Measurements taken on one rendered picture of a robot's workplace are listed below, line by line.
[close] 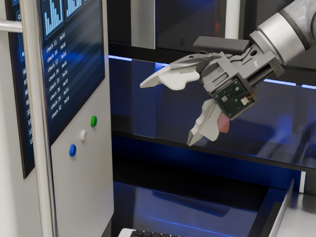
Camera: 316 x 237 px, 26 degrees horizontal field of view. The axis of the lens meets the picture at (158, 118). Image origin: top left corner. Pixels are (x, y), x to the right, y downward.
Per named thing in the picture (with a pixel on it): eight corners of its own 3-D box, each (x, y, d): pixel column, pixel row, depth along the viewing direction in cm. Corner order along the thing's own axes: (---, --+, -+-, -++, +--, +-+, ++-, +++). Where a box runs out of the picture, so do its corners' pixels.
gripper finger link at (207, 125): (195, 160, 111) (217, 113, 108) (185, 140, 116) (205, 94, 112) (212, 163, 113) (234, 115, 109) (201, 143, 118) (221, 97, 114)
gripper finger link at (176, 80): (148, 84, 101) (207, 79, 104) (138, 66, 106) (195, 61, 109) (147, 103, 103) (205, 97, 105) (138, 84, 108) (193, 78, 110)
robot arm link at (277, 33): (271, 5, 108) (292, 41, 113) (247, 22, 109) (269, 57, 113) (291, 25, 102) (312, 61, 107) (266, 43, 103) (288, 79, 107)
